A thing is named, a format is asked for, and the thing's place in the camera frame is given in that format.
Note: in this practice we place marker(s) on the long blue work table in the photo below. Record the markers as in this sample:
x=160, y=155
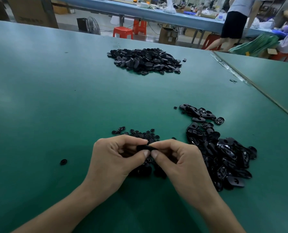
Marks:
x=149, y=13

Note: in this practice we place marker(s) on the small open cardboard box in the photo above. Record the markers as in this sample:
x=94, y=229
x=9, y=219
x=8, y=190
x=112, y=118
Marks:
x=168, y=36

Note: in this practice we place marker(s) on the assembled black oval piece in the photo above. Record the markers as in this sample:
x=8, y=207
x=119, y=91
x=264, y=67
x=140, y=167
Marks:
x=145, y=148

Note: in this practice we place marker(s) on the person's left hand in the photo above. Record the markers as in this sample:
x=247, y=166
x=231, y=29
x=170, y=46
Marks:
x=112, y=162

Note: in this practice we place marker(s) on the white plastic bag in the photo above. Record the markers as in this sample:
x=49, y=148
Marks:
x=169, y=6

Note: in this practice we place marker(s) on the lone black ring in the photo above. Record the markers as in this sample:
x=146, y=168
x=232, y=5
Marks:
x=63, y=162

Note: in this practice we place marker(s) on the green striped bag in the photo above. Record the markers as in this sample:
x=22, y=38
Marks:
x=253, y=45

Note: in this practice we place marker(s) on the small black plastic scrap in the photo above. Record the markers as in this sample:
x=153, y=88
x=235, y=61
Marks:
x=233, y=80

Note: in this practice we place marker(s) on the person's right hand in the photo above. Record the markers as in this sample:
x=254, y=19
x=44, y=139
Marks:
x=187, y=169

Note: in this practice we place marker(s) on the red plastic stool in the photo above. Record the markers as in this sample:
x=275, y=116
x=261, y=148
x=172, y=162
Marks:
x=139, y=26
x=280, y=56
x=123, y=32
x=211, y=41

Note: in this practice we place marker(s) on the large brown cardboard box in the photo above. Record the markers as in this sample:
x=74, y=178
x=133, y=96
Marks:
x=32, y=11

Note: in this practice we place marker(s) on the grey floor fan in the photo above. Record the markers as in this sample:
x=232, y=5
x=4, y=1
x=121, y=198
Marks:
x=88, y=25

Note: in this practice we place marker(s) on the pile of small black buttons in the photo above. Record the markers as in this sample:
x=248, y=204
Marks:
x=144, y=136

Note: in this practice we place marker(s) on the person's left forearm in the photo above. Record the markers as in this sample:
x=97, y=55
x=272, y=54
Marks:
x=56, y=211

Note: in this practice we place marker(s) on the pile of black oval shells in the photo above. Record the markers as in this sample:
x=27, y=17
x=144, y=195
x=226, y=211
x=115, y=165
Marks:
x=226, y=157

